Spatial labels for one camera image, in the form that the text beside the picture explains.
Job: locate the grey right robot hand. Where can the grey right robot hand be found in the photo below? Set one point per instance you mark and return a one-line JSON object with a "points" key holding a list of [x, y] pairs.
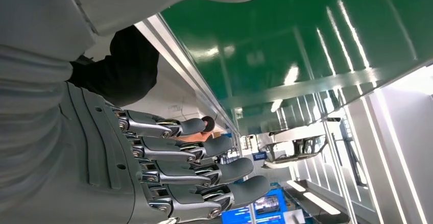
{"points": [[98, 168]]}

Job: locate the green conveyor belt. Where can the green conveyor belt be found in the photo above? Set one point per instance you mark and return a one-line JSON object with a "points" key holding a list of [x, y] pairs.
{"points": [[270, 29]]}

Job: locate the small blue sign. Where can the small blue sign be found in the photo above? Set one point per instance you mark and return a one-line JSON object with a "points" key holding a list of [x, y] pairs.
{"points": [[259, 156]]}

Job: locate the blue display screen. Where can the blue display screen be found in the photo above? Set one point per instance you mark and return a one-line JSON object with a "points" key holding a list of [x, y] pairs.
{"points": [[243, 212]]}

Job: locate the person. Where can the person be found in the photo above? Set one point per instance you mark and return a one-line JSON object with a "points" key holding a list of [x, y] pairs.
{"points": [[121, 67]]}

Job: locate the aluminium conveyor frame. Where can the aluminium conveyor frame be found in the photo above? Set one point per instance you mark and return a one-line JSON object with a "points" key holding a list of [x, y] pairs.
{"points": [[176, 56]]}

